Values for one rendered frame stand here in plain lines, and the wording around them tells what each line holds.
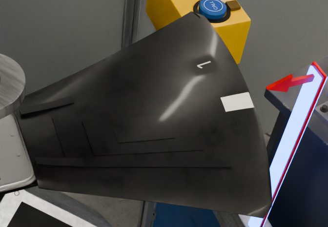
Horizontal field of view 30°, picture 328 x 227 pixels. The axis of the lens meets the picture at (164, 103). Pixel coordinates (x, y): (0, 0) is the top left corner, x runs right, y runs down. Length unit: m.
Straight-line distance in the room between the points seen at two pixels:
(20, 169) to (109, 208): 1.39
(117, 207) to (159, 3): 1.08
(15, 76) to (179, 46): 0.20
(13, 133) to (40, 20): 0.85
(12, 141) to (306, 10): 1.31
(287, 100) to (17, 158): 0.56
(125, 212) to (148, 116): 1.36
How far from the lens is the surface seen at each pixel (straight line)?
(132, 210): 1.94
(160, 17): 0.97
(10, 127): 0.58
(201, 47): 0.64
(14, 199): 0.67
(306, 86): 0.69
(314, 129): 0.98
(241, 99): 0.62
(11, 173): 0.55
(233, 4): 0.92
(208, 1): 0.91
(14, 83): 0.50
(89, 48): 1.51
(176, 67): 0.62
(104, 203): 1.95
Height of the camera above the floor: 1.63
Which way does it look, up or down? 47 degrees down
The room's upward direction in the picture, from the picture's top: 9 degrees clockwise
